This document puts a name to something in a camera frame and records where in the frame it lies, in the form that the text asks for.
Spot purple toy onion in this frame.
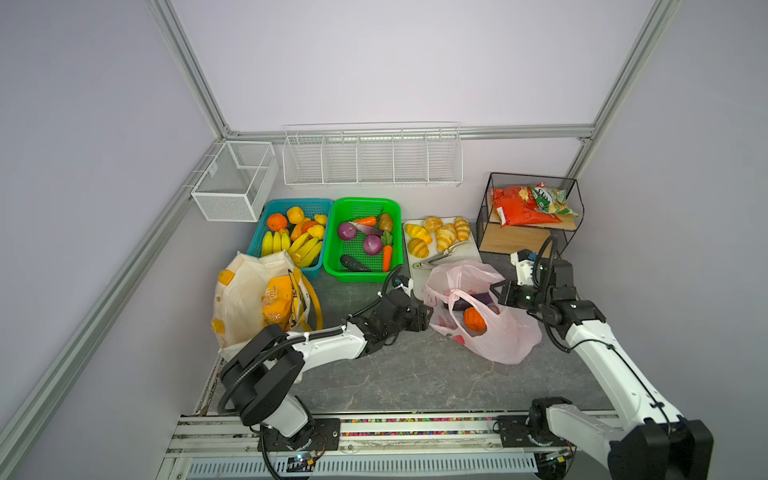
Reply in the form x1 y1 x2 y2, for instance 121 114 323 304
337 222 359 241
363 235 384 256

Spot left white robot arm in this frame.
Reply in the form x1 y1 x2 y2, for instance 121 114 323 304
217 266 434 450

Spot white mesh wall basket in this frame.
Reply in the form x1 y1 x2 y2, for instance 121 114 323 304
191 141 279 223

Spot yellow toy banana bunch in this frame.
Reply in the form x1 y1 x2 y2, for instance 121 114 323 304
256 231 324 268

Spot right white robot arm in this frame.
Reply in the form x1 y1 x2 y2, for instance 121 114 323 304
491 235 714 479

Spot green snack bag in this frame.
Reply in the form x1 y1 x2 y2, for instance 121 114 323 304
530 183 577 216

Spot dark purple toy eggplant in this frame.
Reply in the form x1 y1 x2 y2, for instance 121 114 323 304
450 294 483 312

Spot brown toy potato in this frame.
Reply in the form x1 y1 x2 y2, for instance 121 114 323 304
378 212 394 233

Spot toy bread bun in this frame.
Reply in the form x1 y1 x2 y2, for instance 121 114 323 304
422 216 443 233

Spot orange toy tangerine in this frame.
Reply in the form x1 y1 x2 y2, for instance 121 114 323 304
266 213 288 232

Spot white canvas tote bag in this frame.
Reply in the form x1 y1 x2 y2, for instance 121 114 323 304
211 252 324 361

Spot striped toy bread roll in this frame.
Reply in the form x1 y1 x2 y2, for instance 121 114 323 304
407 238 429 259

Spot orange toy pumpkin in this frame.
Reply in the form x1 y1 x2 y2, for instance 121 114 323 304
463 307 487 331

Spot pink plastic grocery bag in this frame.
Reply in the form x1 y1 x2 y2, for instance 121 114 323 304
422 260 542 365

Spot toy croissant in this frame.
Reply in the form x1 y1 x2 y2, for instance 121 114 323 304
435 223 458 253

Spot teal plastic basket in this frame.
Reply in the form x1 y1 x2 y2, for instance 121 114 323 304
247 198 334 257

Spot white wire wall shelf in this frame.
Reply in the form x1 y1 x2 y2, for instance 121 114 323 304
283 122 464 187

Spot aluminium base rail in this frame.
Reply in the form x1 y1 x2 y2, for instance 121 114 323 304
161 409 607 457

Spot striped toy bread loaf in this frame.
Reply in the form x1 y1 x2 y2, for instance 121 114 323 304
404 223 433 245

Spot black wire snack rack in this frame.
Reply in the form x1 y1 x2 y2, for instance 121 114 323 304
475 172 585 254

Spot yellow toy lemon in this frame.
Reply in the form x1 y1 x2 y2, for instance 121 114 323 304
307 224 325 240

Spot yellow snack bag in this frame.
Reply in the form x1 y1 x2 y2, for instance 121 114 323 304
261 275 294 331

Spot green plastic basket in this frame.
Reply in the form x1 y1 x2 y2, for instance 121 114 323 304
323 197 404 283

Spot white bread tray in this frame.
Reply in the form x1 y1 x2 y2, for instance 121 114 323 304
406 231 481 300

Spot metal bread tongs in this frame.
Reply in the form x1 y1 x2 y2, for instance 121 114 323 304
409 241 473 270

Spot orange toy carrot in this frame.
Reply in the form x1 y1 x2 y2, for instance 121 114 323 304
382 245 393 272

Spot yellow-orange toy citrus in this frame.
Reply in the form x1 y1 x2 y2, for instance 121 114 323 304
286 206 306 225

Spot red chip bag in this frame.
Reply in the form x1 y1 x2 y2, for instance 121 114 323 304
492 186 561 226

